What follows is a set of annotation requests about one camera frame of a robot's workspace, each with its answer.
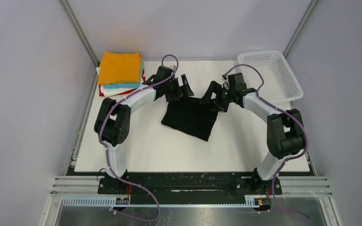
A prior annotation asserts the black t-shirt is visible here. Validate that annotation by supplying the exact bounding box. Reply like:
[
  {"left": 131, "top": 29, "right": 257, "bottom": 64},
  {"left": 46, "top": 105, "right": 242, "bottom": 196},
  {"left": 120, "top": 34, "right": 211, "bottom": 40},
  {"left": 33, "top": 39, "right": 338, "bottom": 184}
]
[{"left": 161, "top": 97, "right": 218, "bottom": 142}]

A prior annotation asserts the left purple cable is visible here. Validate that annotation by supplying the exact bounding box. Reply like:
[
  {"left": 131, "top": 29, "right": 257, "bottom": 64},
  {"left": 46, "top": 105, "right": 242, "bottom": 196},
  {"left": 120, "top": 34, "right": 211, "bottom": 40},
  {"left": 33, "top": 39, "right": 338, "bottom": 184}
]
[{"left": 99, "top": 54, "right": 180, "bottom": 223}]

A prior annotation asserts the aluminium frame post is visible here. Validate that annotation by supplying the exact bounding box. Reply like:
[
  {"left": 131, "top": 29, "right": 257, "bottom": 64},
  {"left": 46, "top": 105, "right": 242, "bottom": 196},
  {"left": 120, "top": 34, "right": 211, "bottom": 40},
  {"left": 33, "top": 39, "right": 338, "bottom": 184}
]
[
  {"left": 283, "top": 0, "right": 319, "bottom": 58},
  {"left": 58, "top": 0, "right": 100, "bottom": 67}
]

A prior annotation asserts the white slotted cable duct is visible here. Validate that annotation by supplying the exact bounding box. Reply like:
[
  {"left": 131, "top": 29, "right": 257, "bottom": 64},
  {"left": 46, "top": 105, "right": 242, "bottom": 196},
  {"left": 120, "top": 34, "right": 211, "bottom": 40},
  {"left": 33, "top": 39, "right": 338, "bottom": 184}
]
[{"left": 61, "top": 196, "right": 260, "bottom": 208}]

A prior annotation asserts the teal folded t-shirt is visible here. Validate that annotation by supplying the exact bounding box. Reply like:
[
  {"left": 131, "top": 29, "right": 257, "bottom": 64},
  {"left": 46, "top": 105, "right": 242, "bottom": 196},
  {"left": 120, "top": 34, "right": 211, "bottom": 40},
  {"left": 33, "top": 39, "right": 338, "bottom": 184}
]
[{"left": 103, "top": 62, "right": 146, "bottom": 89}]

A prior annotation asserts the right aluminium frame post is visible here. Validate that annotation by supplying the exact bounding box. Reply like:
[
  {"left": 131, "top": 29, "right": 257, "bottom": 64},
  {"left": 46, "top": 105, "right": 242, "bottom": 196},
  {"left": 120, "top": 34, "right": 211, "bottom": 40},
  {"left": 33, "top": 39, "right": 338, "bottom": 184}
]
[{"left": 283, "top": 0, "right": 319, "bottom": 58}]

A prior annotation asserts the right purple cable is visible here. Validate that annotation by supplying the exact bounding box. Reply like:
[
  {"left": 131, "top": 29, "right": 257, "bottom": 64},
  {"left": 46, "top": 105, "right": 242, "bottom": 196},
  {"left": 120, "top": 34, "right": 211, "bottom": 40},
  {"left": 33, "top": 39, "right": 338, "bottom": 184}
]
[{"left": 222, "top": 64, "right": 311, "bottom": 223}]

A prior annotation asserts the left aluminium frame post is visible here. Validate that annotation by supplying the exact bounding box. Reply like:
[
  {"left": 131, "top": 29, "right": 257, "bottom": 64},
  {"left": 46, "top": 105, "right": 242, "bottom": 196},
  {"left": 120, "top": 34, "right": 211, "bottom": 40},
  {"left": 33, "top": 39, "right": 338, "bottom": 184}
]
[{"left": 58, "top": 0, "right": 100, "bottom": 67}]

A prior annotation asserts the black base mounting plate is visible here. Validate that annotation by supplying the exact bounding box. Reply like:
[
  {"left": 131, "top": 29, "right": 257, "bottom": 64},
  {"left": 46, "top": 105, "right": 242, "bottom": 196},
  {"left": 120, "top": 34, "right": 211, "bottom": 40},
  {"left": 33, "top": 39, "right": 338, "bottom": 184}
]
[{"left": 98, "top": 172, "right": 282, "bottom": 205}]

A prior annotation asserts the white plastic basket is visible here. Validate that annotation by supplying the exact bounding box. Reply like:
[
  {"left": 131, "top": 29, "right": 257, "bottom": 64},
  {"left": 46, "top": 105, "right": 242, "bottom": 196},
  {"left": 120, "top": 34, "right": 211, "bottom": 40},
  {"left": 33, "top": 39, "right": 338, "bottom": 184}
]
[{"left": 237, "top": 50, "right": 304, "bottom": 105}]

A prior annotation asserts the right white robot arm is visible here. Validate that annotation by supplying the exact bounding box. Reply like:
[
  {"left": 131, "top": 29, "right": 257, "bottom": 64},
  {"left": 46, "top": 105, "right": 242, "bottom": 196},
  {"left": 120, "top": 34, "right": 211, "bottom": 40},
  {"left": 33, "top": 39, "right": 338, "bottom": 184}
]
[{"left": 200, "top": 73, "right": 306, "bottom": 194}]

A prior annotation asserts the purple cable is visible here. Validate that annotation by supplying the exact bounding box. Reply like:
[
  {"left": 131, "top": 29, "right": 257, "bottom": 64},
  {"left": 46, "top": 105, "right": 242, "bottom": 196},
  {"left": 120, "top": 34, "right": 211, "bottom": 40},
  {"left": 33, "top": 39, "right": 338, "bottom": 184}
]
[
  {"left": 222, "top": 64, "right": 311, "bottom": 223},
  {"left": 99, "top": 54, "right": 180, "bottom": 223}
]

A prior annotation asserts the orange folded t-shirt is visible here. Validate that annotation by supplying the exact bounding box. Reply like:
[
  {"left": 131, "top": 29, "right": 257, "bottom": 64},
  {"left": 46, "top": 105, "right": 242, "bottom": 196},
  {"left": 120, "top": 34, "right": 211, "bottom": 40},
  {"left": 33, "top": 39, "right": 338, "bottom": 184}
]
[{"left": 98, "top": 51, "right": 142, "bottom": 85}]

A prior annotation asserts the white folded t-shirt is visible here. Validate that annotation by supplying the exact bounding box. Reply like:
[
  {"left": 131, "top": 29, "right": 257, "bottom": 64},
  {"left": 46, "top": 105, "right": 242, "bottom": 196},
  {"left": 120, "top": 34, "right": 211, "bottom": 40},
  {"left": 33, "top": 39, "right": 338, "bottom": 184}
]
[{"left": 96, "top": 67, "right": 146, "bottom": 97}]

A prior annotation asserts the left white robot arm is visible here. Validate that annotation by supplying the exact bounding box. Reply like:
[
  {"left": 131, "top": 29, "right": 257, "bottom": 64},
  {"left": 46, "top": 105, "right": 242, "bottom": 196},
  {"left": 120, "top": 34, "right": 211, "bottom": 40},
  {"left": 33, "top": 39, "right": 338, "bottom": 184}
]
[{"left": 94, "top": 65, "right": 194, "bottom": 184}]

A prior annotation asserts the red folded t-shirt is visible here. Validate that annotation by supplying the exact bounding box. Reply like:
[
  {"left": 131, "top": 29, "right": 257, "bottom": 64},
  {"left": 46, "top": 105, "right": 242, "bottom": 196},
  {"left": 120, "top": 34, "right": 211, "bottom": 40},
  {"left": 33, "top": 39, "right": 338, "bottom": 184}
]
[{"left": 99, "top": 69, "right": 146, "bottom": 97}]

